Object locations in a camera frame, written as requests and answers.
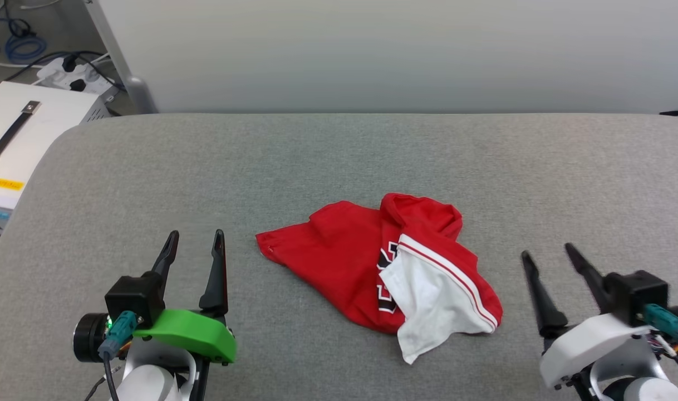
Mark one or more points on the white equipment case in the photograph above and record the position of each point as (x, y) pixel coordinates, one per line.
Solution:
(49, 120)

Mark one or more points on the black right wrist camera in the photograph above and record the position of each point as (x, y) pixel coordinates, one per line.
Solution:
(637, 295)

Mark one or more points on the white partition panel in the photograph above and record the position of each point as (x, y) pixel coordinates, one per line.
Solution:
(372, 55)

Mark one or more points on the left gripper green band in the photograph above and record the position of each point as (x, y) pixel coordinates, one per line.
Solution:
(197, 334)

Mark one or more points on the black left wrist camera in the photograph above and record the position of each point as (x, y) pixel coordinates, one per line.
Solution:
(133, 298)

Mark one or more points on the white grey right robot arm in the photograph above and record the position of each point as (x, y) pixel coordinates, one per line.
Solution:
(645, 390)

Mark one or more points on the black power plug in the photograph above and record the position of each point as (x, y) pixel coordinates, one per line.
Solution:
(78, 85)
(69, 62)

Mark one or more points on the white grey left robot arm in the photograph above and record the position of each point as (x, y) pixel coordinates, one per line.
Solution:
(150, 384)

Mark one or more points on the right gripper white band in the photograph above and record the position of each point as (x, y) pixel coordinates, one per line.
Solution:
(589, 342)

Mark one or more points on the white power strip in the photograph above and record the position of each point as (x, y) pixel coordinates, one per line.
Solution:
(58, 75)

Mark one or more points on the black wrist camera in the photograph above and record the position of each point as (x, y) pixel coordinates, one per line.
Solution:
(133, 298)
(637, 295)

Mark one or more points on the red and white garment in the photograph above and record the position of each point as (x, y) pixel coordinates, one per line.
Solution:
(339, 256)

